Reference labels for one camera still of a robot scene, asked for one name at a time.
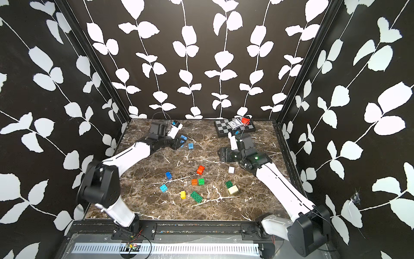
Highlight long blue lego brick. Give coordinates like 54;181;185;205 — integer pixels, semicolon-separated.
180;135;188;146

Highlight small green lego brick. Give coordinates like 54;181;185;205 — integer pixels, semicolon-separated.
198;178;205;186

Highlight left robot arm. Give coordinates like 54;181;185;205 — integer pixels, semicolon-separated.
77;121;187;233

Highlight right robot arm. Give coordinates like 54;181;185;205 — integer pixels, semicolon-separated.
218;133;331;257

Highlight dark green lego brick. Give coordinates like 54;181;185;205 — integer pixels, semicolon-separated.
225;181;233;188

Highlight cream lego brick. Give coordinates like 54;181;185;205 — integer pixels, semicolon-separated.
227;185;239;195

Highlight red lego brick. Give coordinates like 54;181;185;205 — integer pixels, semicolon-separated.
196;166;205;175

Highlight cyan lego brick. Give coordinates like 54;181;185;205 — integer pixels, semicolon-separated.
160;184;168;193

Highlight long green lego brick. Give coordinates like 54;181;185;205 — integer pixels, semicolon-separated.
190;191;203;204

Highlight playing card deck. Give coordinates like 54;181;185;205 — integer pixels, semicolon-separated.
228;118;243;130

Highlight red block on chessboard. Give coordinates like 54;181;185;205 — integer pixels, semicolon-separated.
241;117;251;126

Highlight black white chessboard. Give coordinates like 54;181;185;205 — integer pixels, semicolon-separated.
214;118;256;138

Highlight white perforated strip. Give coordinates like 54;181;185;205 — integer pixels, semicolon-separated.
70;243;260;256

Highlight small circuit board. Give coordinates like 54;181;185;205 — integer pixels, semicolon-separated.
120;243;141;254

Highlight black mounting rail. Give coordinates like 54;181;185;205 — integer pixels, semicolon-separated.
66;220;324;242

